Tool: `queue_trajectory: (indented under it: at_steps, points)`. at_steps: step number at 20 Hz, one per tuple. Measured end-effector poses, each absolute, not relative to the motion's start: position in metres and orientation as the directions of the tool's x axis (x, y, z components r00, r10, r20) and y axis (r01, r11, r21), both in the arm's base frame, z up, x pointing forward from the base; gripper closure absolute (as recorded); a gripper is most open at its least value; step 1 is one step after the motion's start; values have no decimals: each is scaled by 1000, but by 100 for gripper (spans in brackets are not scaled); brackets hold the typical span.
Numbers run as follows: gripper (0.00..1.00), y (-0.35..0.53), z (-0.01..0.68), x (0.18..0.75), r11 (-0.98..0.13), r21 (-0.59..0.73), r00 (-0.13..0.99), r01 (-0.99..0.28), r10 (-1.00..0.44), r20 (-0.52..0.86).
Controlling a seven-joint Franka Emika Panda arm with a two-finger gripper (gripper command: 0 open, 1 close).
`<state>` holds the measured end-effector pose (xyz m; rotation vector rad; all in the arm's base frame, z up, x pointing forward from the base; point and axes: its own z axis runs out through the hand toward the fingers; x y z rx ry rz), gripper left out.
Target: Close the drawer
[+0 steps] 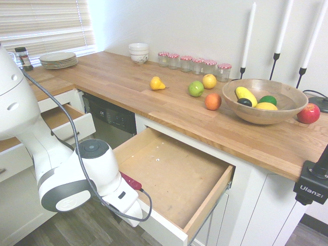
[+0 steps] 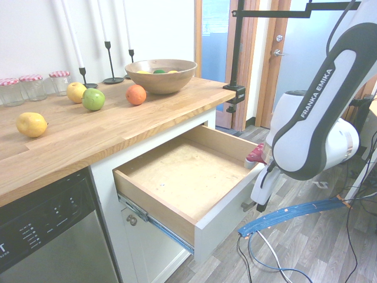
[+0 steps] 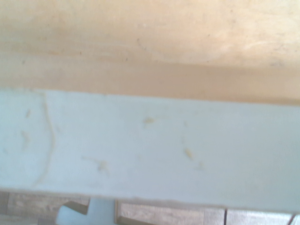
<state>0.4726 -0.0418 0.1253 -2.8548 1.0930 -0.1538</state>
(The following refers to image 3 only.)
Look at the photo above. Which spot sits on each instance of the white wooden drawer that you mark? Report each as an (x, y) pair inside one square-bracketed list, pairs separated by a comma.
[(150, 117)]

